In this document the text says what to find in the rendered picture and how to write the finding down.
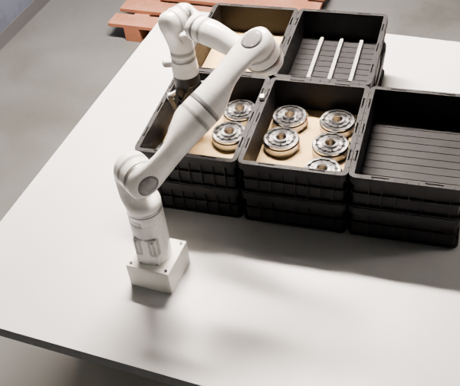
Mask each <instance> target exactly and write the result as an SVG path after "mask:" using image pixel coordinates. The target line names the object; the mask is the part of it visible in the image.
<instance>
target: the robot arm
mask: <svg viewBox="0 0 460 386"><path fill-rule="evenodd" d="M158 25H159V29H160V30H161V32H162V34H163V37H164V38H165V40H166V43H167V44H168V46H169V52H170V56H169V57H166V58H163V59H162V63H163V66H164V67H171V68H172V75H173V79H174V84H175V88H174V91H172V92H171V93H169V92H166V97H167V99H168V101H169V104H170V106H171V107H172V109H173V110H174V111H175V113H174V115H173V118H172V121H171V123H170V126H169V131H168V133H167V136H166V139H165V141H164V143H163V144H162V146H161V147H160V149H159V150H158V151H157V152H156V154H155V155H154V156H153V157H152V158H151V159H148V158H147V157H146V156H145V155H144V154H143V153H141V152H139V151H136V150H130V151H127V152H125V153H123V154H122V155H120V156H119V158H118V159H117V160H116V162H115V164H114V167H113V176H114V180H115V183H116V186H117V190H118V192H119V196H120V199H121V201H122V202H123V205H124V206H125V208H126V212H127V216H128V219H129V222H130V227H131V231H132V234H133V244H134V247H135V250H136V255H137V259H138V262H139V263H144V264H149V265H154V266H161V264H162V263H163V262H164V261H166V260H167V259H168V258H169V257H170V255H171V253H172V246H171V242H170V238H169V232H168V228H167V224H166V218H165V214H164V210H163V203H162V199H161V197H160V194H159V192H158V191H157V189H158V188H159V187H160V185H161V184H162V183H163V182H164V181H165V180H166V179H167V177H168V176H169V174H170V173H171V172H172V171H173V169H174V168H175V167H176V166H177V165H178V163H179V162H180V161H181V160H182V158H183V157H184V156H185V155H186V154H187V153H188V152H189V150H190V149H191V148H192V147H193V146H194V145H195V144H196V143H197V142H198V141H199V140H200V139H201V138H202V137H203V136H204V135H205V134H206V133H207V132H208V131H209V130H210V129H211V128H212V127H213V126H214V125H215V124H216V123H217V122H218V121H219V120H220V119H221V117H222V115H223V113H224V112H225V109H226V107H227V105H228V102H229V99H230V96H231V94H232V91H233V88H234V86H235V84H236V82H237V81H238V79H239V78H240V76H241V75H242V74H243V73H244V72H245V71H246V70H247V69H249V70H250V71H251V72H252V73H254V74H256V75H258V76H260V77H268V76H271V75H273V74H275V73H277V72H278V71H279V70H280V69H281V67H282V64H283V63H284V55H283V53H282V50H281V48H280V47H279V45H278V43H277V42H276V40H275V39H274V37H273V36H272V34H271V33H270V31H269V30H268V29H267V28H264V27H256V28H252V29H251V30H249V31H247V32H246V33H245V34H243V35H242V36H239V35H238V34H236V33H235V32H233V31H232V30H231V29H229V28H227V27H226V26H224V25H223V24H222V23H220V22H218V21H216V20H214V19H211V18H208V17H206V16H204V15H202V14H201V13H200V12H198V11H197V10H196V9H195V8H194V7H193V6H192V5H190V4H189V3H179V4H177V5H175V6H173V7H172V8H170V9H168V10H167V11H165V12H163V13H162V14H161V15H160V16H159V20H158ZM182 32H185V33H186V34H180V33H182ZM193 41H195V42H197V43H200V44H202V45H205V46H206V47H210V48H211V49H214V50H216V51H218V52H220V53H222V54H224V55H226V56H225V57H224V59H223V60H222V61H221V63H220V64H219V65H218V66H217V68H215V69H214V70H213V72H211V74H210V75H209V76H208V77H207V78H205V80H202V81H201V80H200V76H199V65H198V61H197V58H196V51H195V46H194V42H193ZM175 95H178V102H177V104H175V102H174V99H175Z"/></svg>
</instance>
